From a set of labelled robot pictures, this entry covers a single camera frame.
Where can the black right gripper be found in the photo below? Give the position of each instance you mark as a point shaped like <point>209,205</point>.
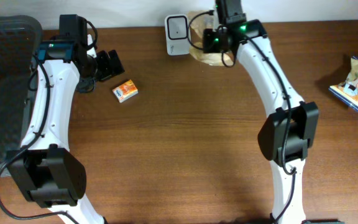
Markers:
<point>210,36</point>

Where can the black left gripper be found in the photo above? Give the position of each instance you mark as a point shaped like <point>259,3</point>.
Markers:
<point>109,70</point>

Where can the small orange box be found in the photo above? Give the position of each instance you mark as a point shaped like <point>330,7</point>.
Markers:
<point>125,91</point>

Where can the beige brown snack pouch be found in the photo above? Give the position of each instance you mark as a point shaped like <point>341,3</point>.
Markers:
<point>196,33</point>

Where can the yellow chip bag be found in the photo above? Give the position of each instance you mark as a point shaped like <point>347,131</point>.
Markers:
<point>347,91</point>

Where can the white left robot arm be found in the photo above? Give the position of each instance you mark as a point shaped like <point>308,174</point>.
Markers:
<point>43,168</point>

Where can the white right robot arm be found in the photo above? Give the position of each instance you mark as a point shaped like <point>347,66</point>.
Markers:
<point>290,127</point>

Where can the white barcode scanner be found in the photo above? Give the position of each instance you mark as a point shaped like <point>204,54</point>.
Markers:
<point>177,34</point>

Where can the grey plastic basket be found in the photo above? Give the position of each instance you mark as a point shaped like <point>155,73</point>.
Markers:
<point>19,38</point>

